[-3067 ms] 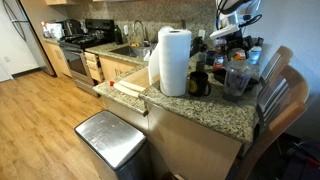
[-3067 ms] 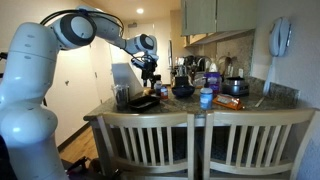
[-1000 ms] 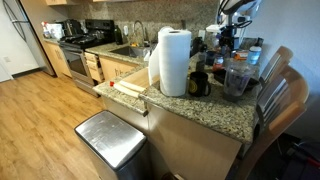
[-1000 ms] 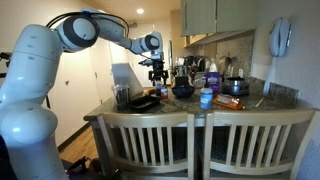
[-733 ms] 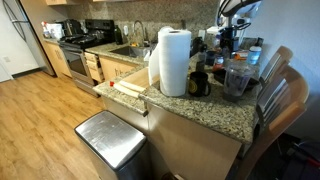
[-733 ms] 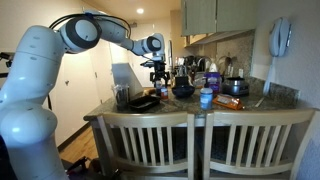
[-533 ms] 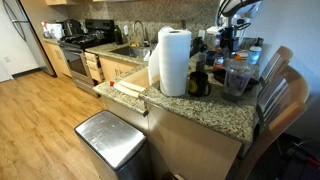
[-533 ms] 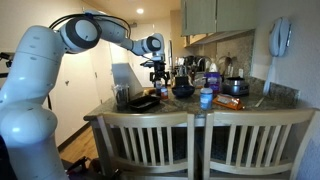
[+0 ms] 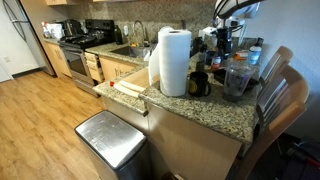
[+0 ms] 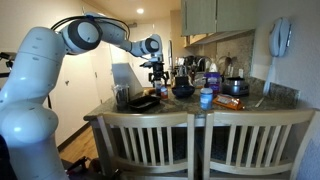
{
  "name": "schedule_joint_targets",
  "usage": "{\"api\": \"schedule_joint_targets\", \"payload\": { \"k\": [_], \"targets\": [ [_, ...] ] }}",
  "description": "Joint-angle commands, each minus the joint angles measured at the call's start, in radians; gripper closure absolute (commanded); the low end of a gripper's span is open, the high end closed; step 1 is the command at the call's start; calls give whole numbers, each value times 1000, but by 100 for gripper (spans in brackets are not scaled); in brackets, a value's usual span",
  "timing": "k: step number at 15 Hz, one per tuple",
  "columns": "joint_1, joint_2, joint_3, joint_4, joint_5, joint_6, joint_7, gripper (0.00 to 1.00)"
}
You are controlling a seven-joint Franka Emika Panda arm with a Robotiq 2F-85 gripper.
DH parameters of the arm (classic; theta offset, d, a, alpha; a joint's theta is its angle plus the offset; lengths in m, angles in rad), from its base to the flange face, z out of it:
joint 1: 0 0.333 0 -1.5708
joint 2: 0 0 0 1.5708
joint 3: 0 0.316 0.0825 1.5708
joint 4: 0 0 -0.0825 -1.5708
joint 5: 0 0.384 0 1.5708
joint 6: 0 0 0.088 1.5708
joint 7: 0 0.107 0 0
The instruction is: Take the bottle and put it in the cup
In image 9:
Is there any steel kitchen sink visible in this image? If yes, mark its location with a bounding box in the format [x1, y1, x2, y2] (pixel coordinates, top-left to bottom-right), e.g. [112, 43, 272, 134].
[109, 44, 151, 59]

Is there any wooden slat-back chair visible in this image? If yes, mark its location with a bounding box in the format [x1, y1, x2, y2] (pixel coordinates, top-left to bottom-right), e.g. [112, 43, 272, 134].
[258, 45, 294, 88]
[229, 64, 310, 180]

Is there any red-labelled spice bottle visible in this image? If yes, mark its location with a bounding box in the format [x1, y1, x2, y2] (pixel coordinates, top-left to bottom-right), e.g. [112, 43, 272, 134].
[211, 54, 224, 72]

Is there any stainless steel refrigerator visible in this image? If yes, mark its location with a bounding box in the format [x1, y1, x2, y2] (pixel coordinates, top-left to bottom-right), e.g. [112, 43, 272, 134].
[1, 0, 56, 77]

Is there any clear spray bottle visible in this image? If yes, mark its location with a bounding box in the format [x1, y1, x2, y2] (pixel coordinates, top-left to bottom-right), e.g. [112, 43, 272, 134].
[40, 21, 51, 39]

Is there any black plastic tray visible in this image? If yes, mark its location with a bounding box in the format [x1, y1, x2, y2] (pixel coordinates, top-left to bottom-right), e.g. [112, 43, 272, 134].
[213, 68, 261, 92]

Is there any curved metal faucet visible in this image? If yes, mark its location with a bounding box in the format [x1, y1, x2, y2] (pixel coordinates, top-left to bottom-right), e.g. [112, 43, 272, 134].
[132, 19, 148, 48]

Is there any white paper towel roll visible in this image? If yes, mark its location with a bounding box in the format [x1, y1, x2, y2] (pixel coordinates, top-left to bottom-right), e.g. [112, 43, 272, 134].
[147, 26, 193, 98]

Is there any dark pepper shaker bottle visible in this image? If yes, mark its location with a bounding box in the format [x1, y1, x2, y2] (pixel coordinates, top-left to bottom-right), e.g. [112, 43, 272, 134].
[195, 44, 208, 73]

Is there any stainless steel stove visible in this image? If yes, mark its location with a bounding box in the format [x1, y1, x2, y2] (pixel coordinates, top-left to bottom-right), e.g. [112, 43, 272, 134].
[59, 18, 116, 98]

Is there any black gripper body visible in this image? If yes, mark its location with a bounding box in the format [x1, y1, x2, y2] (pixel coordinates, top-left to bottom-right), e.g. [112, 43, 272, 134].
[216, 28, 234, 48]

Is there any clear plastic cup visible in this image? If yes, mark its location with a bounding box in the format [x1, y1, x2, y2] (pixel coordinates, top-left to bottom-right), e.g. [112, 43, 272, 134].
[222, 59, 253, 103]

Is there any stainless steel trash can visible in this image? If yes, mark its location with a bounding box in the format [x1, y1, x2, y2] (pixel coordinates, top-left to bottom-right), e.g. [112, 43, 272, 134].
[73, 109, 153, 180]

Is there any wooden kitchen drawer stack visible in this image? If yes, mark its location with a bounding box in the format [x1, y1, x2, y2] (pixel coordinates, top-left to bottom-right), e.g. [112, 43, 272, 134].
[84, 51, 105, 84]

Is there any black red floor equipment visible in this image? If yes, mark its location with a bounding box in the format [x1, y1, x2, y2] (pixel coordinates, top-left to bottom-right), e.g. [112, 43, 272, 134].
[283, 139, 320, 180]

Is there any blue-labelled white bottle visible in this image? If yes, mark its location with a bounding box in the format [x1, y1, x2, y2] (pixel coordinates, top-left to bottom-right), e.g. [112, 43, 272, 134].
[247, 37, 264, 66]

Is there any beige counter base cabinet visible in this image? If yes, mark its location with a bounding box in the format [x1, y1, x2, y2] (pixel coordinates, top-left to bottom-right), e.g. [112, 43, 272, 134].
[101, 96, 243, 180]

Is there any orange snack packet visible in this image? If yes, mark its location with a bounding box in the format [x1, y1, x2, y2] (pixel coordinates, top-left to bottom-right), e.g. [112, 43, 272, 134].
[232, 49, 250, 62]

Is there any dark dish soap bottle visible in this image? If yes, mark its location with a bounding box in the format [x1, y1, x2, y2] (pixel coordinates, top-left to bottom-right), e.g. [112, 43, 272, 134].
[114, 25, 124, 46]

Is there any black mug yellow logo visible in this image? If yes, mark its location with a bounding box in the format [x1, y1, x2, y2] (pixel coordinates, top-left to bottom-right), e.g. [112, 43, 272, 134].
[188, 71, 212, 98]

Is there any black coffee maker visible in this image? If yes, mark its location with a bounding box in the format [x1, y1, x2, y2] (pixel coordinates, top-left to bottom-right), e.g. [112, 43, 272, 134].
[61, 19, 84, 37]

